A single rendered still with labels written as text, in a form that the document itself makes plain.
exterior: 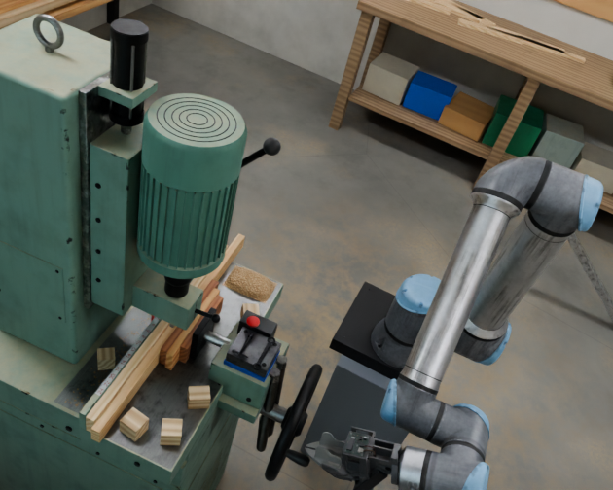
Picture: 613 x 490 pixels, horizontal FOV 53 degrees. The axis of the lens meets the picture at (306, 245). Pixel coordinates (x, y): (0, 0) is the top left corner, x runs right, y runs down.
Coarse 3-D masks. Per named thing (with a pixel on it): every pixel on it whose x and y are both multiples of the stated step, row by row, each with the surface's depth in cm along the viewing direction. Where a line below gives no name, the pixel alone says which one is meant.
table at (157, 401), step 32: (224, 288) 160; (224, 320) 152; (160, 384) 135; (192, 384) 136; (160, 416) 129; (192, 416) 131; (256, 416) 138; (96, 448) 126; (128, 448) 122; (160, 448) 124; (160, 480) 125
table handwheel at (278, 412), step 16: (320, 368) 144; (304, 384) 137; (304, 400) 134; (272, 416) 145; (288, 416) 133; (304, 416) 144; (288, 432) 132; (288, 448) 154; (272, 464) 133; (272, 480) 140
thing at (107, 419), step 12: (240, 240) 168; (228, 252) 164; (228, 264) 164; (216, 276) 157; (204, 288) 153; (168, 336) 140; (156, 348) 136; (144, 360) 134; (156, 360) 136; (144, 372) 132; (132, 384) 129; (120, 396) 126; (132, 396) 130; (108, 408) 123; (120, 408) 126; (108, 420) 122; (96, 432) 120
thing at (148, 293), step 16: (144, 272) 135; (144, 288) 131; (160, 288) 132; (192, 288) 134; (144, 304) 134; (160, 304) 132; (176, 304) 130; (192, 304) 131; (176, 320) 133; (192, 320) 135
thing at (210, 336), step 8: (208, 312) 140; (208, 320) 139; (200, 328) 136; (208, 328) 141; (200, 336) 137; (208, 336) 140; (216, 336) 140; (192, 344) 137; (200, 344) 140; (216, 344) 140; (192, 352) 139
